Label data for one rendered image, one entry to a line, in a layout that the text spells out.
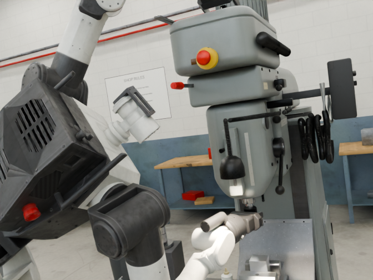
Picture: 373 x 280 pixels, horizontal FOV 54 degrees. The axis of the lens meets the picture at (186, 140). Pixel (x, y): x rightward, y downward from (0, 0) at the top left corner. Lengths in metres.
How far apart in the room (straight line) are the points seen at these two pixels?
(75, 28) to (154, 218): 0.53
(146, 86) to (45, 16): 2.49
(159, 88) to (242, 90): 5.02
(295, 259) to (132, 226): 1.02
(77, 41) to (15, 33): 7.12
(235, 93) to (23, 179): 0.65
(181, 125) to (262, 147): 4.82
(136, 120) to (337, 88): 0.78
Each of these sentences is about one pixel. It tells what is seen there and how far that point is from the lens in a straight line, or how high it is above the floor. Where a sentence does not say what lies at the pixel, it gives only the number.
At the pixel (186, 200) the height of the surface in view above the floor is 0.23.
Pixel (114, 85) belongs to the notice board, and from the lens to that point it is 6.55.
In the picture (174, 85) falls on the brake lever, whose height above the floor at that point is 1.70.
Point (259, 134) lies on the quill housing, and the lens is 1.17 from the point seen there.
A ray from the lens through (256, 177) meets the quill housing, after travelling 1.18.
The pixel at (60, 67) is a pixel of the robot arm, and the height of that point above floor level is 1.78.
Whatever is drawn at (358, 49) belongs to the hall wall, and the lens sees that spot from 5.43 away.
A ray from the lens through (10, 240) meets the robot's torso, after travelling 0.98.
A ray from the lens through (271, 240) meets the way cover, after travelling 1.69.
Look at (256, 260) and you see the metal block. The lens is 1.35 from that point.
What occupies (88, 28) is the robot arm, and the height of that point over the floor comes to 1.87.
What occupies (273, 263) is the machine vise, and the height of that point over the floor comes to 1.04.
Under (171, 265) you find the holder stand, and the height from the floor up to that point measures 1.07.
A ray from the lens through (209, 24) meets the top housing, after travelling 1.06.
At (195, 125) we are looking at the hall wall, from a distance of 5.86.
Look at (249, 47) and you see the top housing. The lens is 1.04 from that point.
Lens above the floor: 1.63
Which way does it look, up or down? 5 degrees down
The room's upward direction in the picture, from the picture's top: 8 degrees counter-clockwise
